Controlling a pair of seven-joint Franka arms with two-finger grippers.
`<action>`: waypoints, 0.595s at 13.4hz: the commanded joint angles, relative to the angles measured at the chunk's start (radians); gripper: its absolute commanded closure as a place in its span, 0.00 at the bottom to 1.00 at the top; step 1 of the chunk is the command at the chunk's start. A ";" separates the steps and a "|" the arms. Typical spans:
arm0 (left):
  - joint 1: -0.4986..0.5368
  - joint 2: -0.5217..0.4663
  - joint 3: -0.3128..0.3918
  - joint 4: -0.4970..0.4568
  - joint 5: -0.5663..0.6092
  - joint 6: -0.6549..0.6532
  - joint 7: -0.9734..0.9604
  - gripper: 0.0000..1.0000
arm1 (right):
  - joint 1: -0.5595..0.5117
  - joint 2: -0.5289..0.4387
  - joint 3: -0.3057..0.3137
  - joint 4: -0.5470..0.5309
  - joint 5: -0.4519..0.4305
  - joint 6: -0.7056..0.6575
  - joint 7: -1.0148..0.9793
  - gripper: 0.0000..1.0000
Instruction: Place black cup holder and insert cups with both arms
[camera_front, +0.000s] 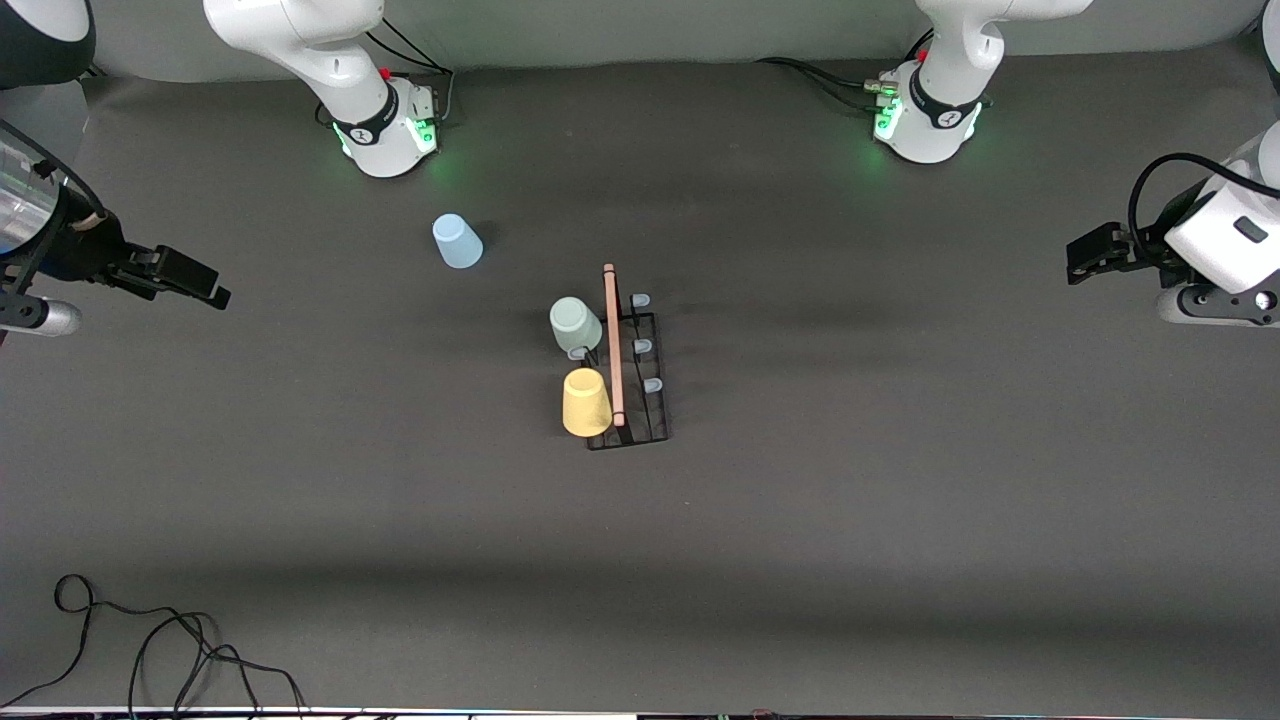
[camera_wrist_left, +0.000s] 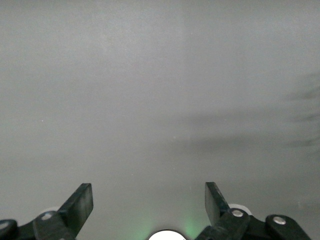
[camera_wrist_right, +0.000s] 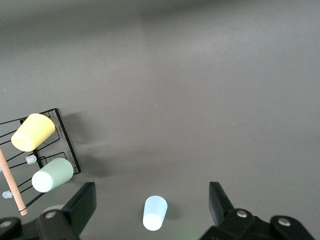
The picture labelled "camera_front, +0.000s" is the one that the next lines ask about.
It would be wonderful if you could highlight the black right arm base cable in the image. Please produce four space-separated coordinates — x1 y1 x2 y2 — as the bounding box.
365 5 457 126

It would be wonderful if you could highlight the thin black loose cable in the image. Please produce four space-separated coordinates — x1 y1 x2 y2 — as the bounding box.
0 573 311 720

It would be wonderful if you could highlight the black cable along right arm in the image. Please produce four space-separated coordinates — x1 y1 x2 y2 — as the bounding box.
0 120 61 301

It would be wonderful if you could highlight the black wire cup holder rack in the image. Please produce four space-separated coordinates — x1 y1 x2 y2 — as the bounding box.
568 263 672 452

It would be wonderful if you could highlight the pale green plastic cup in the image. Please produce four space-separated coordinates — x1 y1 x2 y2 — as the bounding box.
549 296 604 354

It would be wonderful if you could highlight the black arm base cable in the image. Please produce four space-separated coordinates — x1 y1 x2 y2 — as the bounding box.
755 56 898 113
365 5 457 126

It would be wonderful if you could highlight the yellow plastic cup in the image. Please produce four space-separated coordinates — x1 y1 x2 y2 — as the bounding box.
562 367 614 439

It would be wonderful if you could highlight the black left arm base cable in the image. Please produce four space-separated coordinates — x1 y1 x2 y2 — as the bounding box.
755 56 898 113

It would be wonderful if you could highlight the light blue plastic cup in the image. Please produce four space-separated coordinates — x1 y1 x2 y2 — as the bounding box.
432 213 484 270

